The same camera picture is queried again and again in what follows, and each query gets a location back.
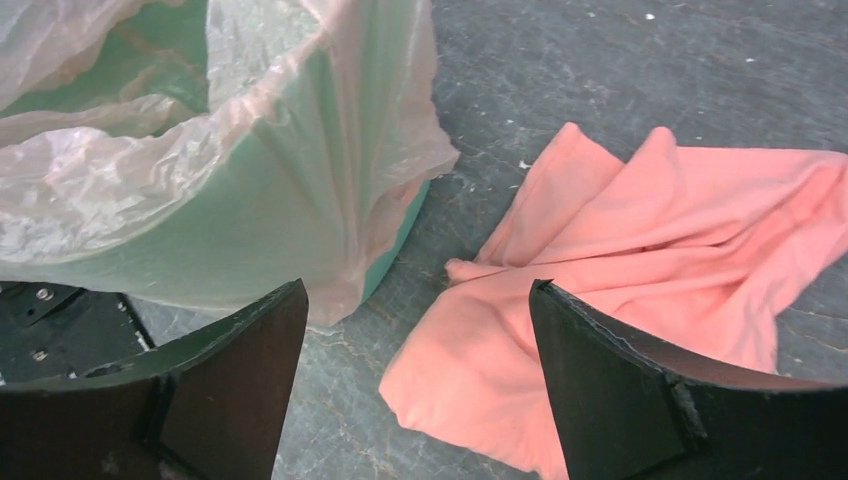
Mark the translucent pink plastic trash bag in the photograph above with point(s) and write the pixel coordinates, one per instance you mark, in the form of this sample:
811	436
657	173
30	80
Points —
232	199

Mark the salmon pink cloth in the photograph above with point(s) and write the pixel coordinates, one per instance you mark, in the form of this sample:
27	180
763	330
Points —
702	247

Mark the green plastic trash bin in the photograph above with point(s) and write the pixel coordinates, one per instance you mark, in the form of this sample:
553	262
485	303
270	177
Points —
166	66

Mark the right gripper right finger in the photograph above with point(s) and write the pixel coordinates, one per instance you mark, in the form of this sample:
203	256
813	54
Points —
629	405

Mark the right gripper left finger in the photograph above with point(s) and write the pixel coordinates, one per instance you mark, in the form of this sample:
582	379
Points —
208	405

